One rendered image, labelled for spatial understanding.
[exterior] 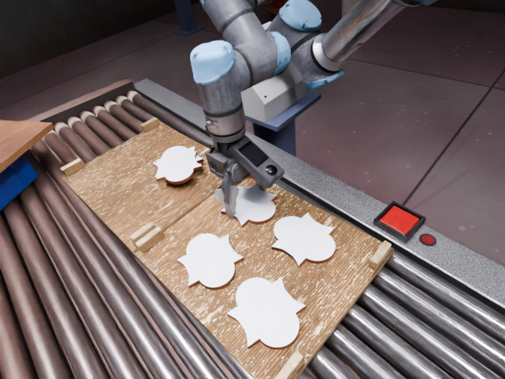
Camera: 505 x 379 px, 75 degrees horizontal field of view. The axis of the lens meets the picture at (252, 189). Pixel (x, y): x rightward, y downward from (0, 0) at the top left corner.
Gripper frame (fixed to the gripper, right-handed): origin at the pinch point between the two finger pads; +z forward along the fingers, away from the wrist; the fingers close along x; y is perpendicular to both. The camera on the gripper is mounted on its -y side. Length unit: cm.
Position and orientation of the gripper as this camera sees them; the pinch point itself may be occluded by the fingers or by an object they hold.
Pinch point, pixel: (249, 204)
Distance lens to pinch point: 76.7
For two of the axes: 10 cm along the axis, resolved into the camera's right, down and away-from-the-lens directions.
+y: -7.1, -3.9, 5.9
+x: -6.9, 5.5, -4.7
